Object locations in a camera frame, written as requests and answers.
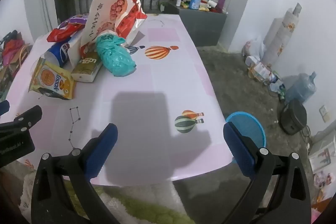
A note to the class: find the black round appliance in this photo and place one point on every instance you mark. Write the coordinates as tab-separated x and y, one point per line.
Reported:
294	116

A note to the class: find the blue water jug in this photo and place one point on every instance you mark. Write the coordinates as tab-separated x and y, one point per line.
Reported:
302	87

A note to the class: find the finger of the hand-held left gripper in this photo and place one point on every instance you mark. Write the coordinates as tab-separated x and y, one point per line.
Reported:
26	117
4	107

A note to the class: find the small white bottle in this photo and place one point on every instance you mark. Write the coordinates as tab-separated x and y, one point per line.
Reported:
179	1

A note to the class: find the yellow snack packet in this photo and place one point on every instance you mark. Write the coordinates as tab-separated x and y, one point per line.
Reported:
50	79

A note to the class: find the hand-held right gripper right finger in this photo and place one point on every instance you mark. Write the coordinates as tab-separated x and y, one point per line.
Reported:
239	150

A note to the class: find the red cloth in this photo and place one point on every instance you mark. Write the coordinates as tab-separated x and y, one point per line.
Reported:
9	48

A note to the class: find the white green tissue packet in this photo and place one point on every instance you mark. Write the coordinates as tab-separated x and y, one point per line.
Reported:
86	67

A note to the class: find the teal plastic bag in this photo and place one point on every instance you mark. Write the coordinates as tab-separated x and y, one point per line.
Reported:
115	56

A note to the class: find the red clear plastic wrapper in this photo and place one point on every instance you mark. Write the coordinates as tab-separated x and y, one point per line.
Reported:
60	33

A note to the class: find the clear bottle blue label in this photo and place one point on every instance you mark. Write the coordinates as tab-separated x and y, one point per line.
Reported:
61	52

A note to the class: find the cardboard box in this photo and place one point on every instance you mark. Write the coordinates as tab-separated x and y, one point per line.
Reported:
6	77

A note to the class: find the printed wallpaper roll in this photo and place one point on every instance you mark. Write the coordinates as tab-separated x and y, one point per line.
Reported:
281	35

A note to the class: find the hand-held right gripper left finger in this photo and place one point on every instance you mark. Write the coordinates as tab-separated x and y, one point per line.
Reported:
102	150

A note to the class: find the purple cup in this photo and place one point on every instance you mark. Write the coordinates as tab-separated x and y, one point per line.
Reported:
221	5

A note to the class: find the grey cabinet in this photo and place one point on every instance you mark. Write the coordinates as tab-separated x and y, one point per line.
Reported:
204	24

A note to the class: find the purple snack bag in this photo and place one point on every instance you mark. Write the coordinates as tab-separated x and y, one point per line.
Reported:
76	19

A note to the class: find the blue plastic basket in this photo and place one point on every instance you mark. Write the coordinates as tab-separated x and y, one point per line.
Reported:
252	124

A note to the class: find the red white plastic bag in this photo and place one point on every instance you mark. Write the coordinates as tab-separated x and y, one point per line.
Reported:
120	6

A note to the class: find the wall socket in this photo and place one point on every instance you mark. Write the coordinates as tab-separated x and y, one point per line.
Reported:
325	113

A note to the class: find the pile of paper cartons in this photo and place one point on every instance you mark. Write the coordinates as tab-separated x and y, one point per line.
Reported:
260	69

